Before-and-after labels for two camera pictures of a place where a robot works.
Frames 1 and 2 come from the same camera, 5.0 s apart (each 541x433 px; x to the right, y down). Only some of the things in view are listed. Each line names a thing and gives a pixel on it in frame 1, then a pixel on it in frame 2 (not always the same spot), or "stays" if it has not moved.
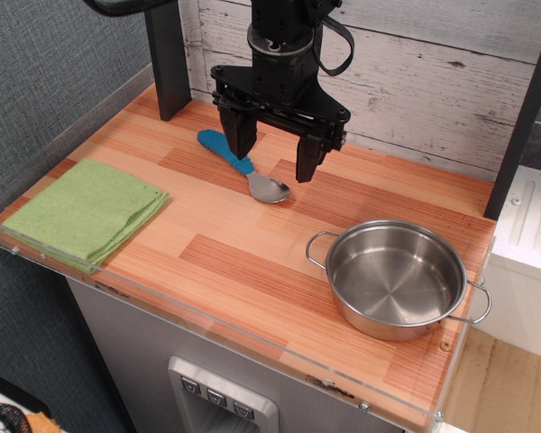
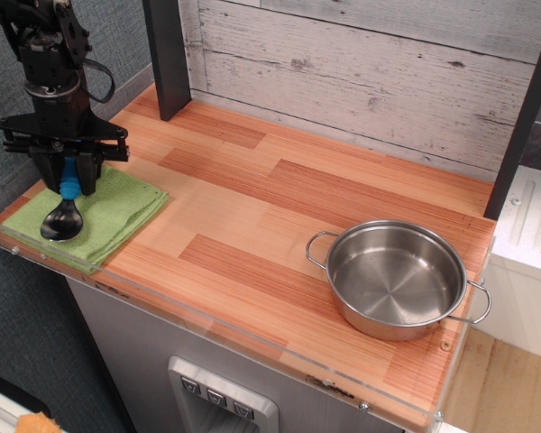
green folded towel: [80, 216] stays
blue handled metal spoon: [265, 189] → [65, 222]
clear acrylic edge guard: [7, 248] stays
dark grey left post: [169, 57] stays
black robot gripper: [283, 92] → [66, 124]
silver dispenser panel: [206, 401] stays
